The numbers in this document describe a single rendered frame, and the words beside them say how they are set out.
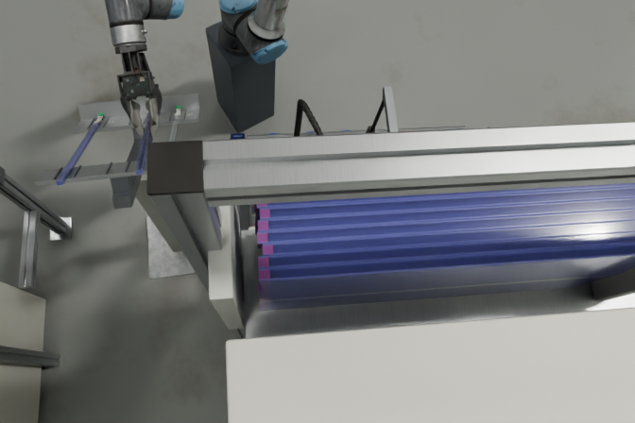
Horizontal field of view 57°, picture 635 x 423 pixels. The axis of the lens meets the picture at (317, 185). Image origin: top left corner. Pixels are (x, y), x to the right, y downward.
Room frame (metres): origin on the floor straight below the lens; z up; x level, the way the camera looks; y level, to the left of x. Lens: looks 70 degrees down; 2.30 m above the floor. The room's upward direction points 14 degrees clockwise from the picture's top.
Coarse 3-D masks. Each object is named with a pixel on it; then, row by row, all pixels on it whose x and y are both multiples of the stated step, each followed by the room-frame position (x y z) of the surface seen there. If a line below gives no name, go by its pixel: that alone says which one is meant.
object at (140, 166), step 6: (144, 132) 0.48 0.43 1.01; (144, 138) 0.46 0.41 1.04; (144, 144) 0.43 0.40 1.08; (144, 150) 0.41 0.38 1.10; (138, 156) 0.38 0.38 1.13; (144, 156) 0.38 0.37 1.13; (138, 162) 0.36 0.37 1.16; (144, 162) 0.36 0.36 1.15; (138, 168) 0.34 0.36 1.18; (144, 168) 0.35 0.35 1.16; (138, 174) 0.33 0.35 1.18
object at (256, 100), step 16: (208, 32) 1.07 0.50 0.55; (224, 64) 0.99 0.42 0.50; (240, 64) 0.98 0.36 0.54; (256, 64) 1.03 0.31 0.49; (272, 64) 1.08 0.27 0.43; (224, 80) 1.01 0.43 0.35; (240, 80) 0.98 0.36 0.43; (256, 80) 1.03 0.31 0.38; (272, 80) 1.08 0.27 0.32; (224, 96) 1.02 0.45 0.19; (240, 96) 0.98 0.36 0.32; (256, 96) 1.03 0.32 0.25; (272, 96) 1.08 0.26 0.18; (240, 112) 0.97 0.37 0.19; (256, 112) 1.02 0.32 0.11; (272, 112) 1.08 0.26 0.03; (240, 128) 0.97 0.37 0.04
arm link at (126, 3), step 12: (108, 0) 0.70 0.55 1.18; (120, 0) 0.70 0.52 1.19; (132, 0) 0.72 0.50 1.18; (144, 0) 0.74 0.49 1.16; (108, 12) 0.68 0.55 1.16; (120, 12) 0.68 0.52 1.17; (132, 12) 0.69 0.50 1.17; (144, 12) 0.72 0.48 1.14; (120, 24) 0.66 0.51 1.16; (132, 24) 0.67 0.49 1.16
